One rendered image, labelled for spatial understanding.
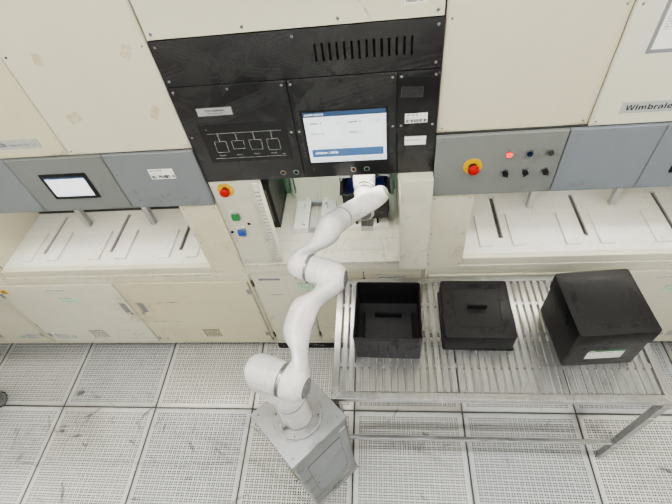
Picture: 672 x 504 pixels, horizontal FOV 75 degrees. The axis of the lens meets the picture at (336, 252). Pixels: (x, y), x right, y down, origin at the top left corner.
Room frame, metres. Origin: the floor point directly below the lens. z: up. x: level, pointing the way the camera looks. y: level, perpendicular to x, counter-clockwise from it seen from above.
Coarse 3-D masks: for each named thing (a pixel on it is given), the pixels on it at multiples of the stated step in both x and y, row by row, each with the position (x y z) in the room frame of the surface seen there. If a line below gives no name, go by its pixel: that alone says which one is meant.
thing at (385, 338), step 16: (368, 288) 1.11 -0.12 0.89; (384, 288) 1.10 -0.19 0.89; (400, 288) 1.08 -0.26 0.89; (416, 288) 1.07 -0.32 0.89; (368, 304) 1.11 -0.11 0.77; (384, 304) 1.09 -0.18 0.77; (400, 304) 1.08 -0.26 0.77; (416, 304) 1.06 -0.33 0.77; (368, 320) 1.02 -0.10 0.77; (384, 320) 1.01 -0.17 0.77; (400, 320) 0.99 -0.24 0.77; (416, 320) 0.98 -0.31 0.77; (368, 336) 0.94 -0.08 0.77; (384, 336) 0.93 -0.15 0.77; (400, 336) 0.92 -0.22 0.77; (416, 336) 0.90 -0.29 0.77; (368, 352) 0.85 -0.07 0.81; (384, 352) 0.83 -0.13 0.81; (400, 352) 0.82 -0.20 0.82; (416, 352) 0.81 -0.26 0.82
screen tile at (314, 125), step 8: (312, 120) 1.30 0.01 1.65; (320, 120) 1.30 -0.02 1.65; (328, 120) 1.29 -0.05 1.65; (312, 128) 1.30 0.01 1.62; (320, 128) 1.30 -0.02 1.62; (328, 128) 1.29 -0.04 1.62; (336, 128) 1.29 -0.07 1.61; (328, 136) 1.30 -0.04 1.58; (336, 136) 1.29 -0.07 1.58; (344, 136) 1.29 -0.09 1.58; (312, 144) 1.31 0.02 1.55; (320, 144) 1.30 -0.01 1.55; (328, 144) 1.30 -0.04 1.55; (336, 144) 1.29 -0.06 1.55; (344, 144) 1.29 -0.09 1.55
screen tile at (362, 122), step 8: (352, 120) 1.28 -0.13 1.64; (360, 120) 1.28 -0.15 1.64; (368, 120) 1.27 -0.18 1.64; (352, 128) 1.28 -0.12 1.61; (360, 128) 1.28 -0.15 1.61; (376, 128) 1.27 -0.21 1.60; (352, 136) 1.28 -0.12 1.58; (360, 136) 1.28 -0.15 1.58; (368, 136) 1.27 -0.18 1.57; (376, 136) 1.27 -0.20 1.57; (352, 144) 1.28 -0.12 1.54
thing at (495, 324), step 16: (448, 288) 1.06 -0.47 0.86; (464, 288) 1.05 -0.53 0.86; (480, 288) 1.04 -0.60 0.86; (496, 288) 1.02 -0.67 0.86; (448, 304) 0.98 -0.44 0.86; (464, 304) 0.97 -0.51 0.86; (480, 304) 0.94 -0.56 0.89; (496, 304) 0.94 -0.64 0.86; (448, 320) 0.90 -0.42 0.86; (464, 320) 0.89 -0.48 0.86; (480, 320) 0.88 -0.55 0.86; (496, 320) 0.87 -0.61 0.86; (512, 320) 0.86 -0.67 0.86; (448, 336) 0.83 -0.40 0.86; (464, 336) 0.82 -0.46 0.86; (480, 336) 0.81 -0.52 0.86; (496, 336) 0.80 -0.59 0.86; (512, 336) 0.79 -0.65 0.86
